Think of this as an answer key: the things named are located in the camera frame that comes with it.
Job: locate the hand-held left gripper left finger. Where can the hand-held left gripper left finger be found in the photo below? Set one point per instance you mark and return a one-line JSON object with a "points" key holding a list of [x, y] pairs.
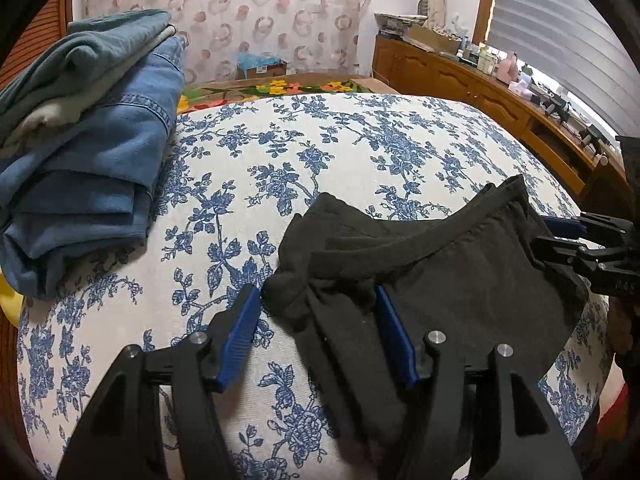
{"points": [[240, 332]]}

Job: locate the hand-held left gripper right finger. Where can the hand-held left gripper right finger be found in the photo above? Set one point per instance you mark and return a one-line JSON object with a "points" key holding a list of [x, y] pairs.
{"points": [[397, 335]]}

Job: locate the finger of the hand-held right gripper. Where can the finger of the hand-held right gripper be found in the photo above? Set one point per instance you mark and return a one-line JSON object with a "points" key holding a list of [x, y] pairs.
{"points": [[565, 227], [560, 252]]}

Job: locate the black t-shirt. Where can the black t-shirt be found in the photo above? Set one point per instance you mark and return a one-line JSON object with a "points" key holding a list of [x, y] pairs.
{"points": [[450, 280]]}

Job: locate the black device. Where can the black device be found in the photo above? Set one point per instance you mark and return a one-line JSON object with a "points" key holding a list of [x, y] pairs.
{"points": [[595, 140], [555, 109]]}

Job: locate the pink tissue box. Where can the pink tissue box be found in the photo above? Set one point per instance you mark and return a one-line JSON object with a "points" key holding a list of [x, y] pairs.
{"points": [[521, 89]]}

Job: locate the pink bottle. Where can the pink bottle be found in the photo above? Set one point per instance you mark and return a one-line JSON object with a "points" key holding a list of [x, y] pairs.
{"points": [[509, 66]]}

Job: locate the wooden sideboard cabinet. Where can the wooden sideboard cabinet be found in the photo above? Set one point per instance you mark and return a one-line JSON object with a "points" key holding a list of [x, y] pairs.
{"points": [[450, 80]]}

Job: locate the blue floral bedsheet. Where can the blue floral bedsheet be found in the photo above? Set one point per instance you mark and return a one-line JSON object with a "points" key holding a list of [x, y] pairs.
{"points": [[350, 150]]}

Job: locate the group of small bottles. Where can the group of small bottles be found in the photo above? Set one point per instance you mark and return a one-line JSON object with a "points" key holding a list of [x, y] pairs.
{"points": [[477, 57]]}

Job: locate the grey window blind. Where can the grey window blind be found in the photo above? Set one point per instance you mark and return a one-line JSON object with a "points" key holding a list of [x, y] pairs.
{"points": [[565, 15]]}

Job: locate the folded blue jeans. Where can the folded blue jeans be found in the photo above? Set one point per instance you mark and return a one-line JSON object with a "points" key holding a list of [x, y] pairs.
{"points": [[85, 185]]}

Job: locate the open cardboard box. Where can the open cardboard box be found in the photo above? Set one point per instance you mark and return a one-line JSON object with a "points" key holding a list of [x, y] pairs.
{"points": [[432, 39]]}

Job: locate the yellow object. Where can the yellow object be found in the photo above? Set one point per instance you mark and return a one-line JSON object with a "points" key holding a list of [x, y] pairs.
{"points": [[9, 302]]}

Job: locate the colourful flower blanket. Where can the colourful flower blanket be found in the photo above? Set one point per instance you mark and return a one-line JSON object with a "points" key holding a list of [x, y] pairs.
{"points": [[280, 87]]}

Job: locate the stack of papers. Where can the stack of papers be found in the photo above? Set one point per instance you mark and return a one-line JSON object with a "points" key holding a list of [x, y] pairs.
{"points": [[400, 22]]}

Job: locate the cardboard box with blue contents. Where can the cardboard box with blue contents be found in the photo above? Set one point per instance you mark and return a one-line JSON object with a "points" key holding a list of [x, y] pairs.
{"points": [[260, 66]]}

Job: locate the folded teal garment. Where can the folded teal garment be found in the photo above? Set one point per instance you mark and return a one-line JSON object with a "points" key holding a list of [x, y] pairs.
{"points": [[85, 50]]}

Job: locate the circle patterned curtain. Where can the circle patterned curtain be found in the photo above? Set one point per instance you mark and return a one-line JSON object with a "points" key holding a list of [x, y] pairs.
{"points": [[225, 10]]}

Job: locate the wooden slatted door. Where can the wooden slatted door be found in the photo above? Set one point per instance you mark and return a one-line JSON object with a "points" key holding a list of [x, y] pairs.
{"points": [[35, 40]]}

